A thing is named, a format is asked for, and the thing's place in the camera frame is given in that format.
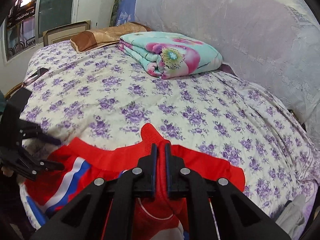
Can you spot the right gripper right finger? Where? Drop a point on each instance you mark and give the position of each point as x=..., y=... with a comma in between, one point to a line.
x=217, y=209

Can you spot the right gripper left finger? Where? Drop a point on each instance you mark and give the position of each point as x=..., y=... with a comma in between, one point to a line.
x=104, y=209

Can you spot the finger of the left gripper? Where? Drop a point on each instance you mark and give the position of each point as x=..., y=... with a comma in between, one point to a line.
x=45, y=137
x=48, y=165

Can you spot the red track pants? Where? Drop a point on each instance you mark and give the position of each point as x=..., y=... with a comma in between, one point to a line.
x=157, y=217

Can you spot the black smartphone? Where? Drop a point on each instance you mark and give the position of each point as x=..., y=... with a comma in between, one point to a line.
x=40, y=72

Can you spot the purple floral bedspread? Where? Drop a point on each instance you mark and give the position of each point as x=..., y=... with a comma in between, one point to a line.
x=104, y=98

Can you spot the grey garment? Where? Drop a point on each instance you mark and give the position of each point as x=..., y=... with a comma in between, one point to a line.
x=291, y=218

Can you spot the window with grille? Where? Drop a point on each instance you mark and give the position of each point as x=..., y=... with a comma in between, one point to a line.
x=19, y=32

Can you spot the brown pillow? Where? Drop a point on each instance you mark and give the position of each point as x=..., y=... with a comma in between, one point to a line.
x=93, y=39

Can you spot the blue printed poster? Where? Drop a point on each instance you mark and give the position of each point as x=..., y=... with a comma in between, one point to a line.
x=126, y=12

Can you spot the folded floral blanket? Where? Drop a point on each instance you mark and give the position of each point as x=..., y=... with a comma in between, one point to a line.
x=167, y=55

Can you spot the white lace bed curtain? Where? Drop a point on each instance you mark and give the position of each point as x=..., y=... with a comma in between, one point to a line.
x=274, y=43

